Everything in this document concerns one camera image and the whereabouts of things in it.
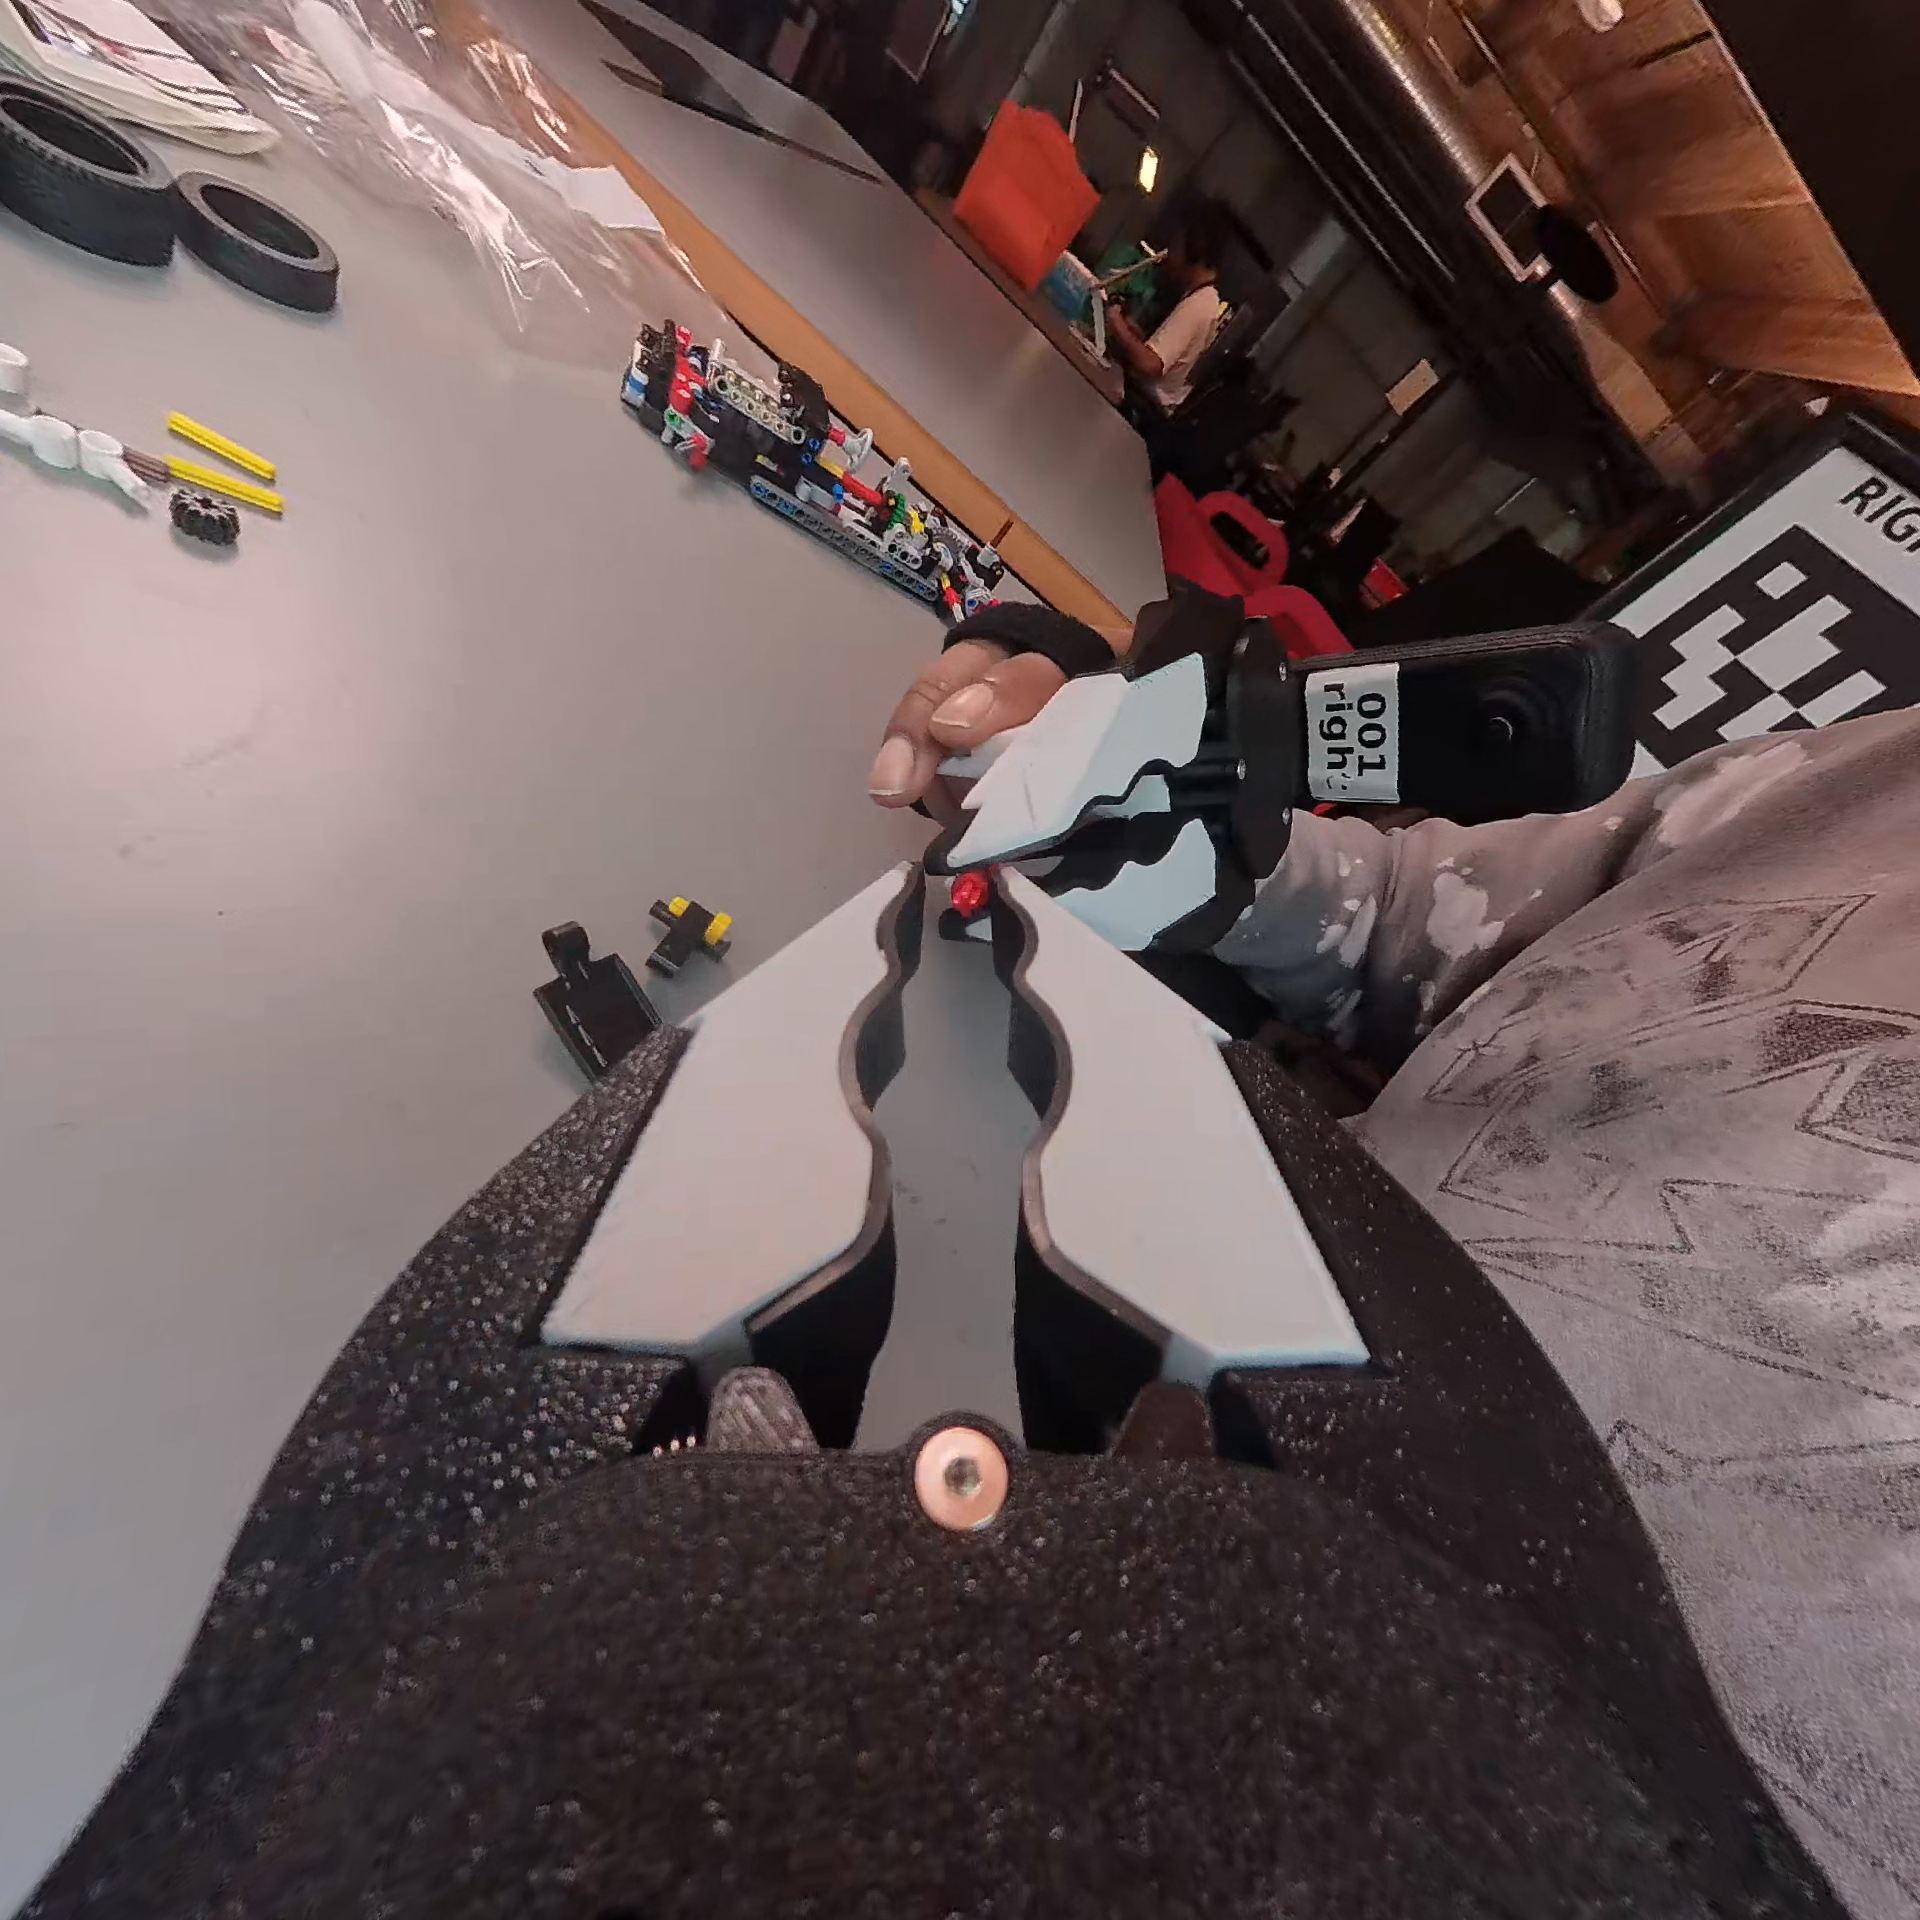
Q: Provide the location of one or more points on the red and yellow toy axle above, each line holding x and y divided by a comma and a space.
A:
969, 896

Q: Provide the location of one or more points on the orange bag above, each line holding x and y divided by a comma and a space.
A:
1026, 193

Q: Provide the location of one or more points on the grey desk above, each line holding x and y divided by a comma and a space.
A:
375, 748

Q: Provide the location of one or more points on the adjacent grey table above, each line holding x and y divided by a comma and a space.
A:
898, 268

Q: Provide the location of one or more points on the red plastic stool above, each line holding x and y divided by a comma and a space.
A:
1214, 541

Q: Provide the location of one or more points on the black white marker board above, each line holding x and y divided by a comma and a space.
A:
1799, 662

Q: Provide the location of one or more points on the white toy connector piece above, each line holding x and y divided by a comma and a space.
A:
42, 440

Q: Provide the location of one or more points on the black curved toy roof assembly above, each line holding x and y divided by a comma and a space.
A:
593, 1003

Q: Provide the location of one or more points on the small black toy gear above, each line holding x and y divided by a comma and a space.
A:
203, 516

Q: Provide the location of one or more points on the toy brick car chassis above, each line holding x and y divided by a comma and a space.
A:
782, 437

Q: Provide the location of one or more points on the silver ventilation duct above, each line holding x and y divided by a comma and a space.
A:
1440, 134

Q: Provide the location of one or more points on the person's right hand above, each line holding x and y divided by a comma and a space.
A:
974, 696

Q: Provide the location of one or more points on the toy sticker sheet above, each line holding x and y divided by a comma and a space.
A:
118, 61

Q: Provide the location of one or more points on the black rubber toy tire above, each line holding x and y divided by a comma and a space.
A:
59, 203
269, 279

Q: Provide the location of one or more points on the person's grey patterned sweatshirt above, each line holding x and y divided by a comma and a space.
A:
1725, 1275

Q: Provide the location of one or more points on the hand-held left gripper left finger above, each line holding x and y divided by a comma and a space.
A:
707, 1199

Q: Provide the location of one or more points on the yellow toy connector piece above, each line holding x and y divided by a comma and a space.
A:
225, 487

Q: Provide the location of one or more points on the brown toy axle piece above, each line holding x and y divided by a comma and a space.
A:
146, 468

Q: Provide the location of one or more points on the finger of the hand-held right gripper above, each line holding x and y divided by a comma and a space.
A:
1164, 886
1111, 737

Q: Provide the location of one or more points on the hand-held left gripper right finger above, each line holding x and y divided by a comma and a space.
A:
1186, 1199

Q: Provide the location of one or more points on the clear plastic bag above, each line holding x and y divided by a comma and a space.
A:
450, 150

